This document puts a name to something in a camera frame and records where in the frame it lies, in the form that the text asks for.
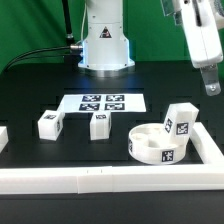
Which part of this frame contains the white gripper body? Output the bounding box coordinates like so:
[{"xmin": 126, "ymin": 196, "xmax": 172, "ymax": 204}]
[{"xmin": 179, "ymin": 0, "xmax": 224, "ymax": 68}]

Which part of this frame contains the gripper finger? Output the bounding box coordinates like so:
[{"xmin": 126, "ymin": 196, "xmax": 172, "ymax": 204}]
[{"xmin": 200, "ymin": 64, "xmax": 221, "ymax": 96}]

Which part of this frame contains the white round stool seat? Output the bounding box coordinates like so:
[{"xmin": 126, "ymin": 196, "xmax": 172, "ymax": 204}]
[{"xmin": 128, "ymin": 123, "xmax": 186, "ymax": 165}]

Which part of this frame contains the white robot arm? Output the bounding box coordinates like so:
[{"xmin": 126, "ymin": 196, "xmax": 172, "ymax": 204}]
[{"xmin": 78, "ymin": 0, "xmax": 224, "ymax": 96}]

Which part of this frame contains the white right fence bar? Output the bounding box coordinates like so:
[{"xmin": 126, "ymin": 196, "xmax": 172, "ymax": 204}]
[{"xmin": 190, "ymin": 122, "xmax": 224, "ymax": 166}]

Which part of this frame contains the white fence bar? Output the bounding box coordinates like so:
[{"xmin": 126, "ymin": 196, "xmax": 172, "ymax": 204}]
[
  {"xmin": 0, "ymin": 165, "xmax": 224, "ymax": 195},
  {"xmin": 190, "ymin": 122, "xmax": 224, "ymax": 166}
]

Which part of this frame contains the white sheet with tags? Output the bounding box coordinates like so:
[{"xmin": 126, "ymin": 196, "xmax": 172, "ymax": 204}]
[{"xmin": 58, "ymin": 93, "xmax": 146, "ymax": 113}]

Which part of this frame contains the white front fence bar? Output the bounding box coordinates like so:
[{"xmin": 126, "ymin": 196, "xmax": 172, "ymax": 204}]
[{"xmin": 0, "ymin": 165, "xmax": 224, "ymax": 195}]

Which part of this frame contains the black vertical pole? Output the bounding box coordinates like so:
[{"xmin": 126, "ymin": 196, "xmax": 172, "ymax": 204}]
[{"xmin": 62, "ymin": 0, "xmax": 74, "ymax": 45}]

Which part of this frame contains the white left fence piece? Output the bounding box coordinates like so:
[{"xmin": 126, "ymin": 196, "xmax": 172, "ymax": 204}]
[{"xmin": 0, "ymin": 126, "xmax": 8, "ymax": 153}]

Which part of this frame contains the black cable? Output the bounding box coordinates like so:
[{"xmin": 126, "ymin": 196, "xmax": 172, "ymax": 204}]
[{"xmin": 0, "ymin": 44, "xmax": 83, "ymax": 75}]

